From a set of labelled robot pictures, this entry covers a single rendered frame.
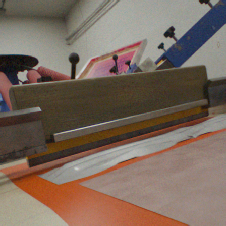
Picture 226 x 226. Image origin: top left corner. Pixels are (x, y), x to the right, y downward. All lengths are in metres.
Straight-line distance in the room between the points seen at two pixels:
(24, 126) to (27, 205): 0.12
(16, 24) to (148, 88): 4.64
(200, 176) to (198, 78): 0.33
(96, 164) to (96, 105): 0.12
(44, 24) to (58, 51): 0.53
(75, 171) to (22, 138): 0.08
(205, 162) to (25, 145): 0.19
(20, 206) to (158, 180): 0.10
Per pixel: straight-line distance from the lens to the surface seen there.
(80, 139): 0.33
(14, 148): 0.28
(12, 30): 4.91
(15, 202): 0.20
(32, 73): 1.01
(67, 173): 0.23
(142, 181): 0.17
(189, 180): 0.16
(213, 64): 2.69
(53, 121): 0.30
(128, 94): 0.36
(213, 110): 0.60
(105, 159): 0.25
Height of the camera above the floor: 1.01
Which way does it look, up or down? 5 degrees down
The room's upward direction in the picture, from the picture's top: 12 degrees counter-clockwise
